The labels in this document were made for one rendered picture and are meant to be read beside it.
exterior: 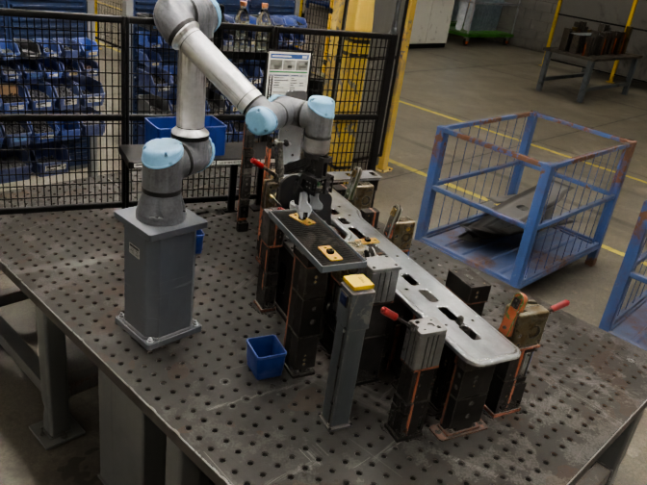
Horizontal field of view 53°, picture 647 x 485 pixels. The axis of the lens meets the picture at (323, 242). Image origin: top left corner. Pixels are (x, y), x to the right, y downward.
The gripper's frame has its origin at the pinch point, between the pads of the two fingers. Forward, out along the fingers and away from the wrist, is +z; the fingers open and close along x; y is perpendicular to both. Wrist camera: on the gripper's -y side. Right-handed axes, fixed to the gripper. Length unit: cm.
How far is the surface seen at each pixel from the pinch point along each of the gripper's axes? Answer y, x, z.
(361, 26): -85, 111, -39
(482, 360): 64, 8, 19
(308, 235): 9.0, -5.9, 2.1
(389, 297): 29.8, 9.7, 17.4
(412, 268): 20.6, 32.6, 18.1
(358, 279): 34.9, -12.8, 2.2
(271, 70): -96, 67, -18
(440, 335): 54, 1, 14
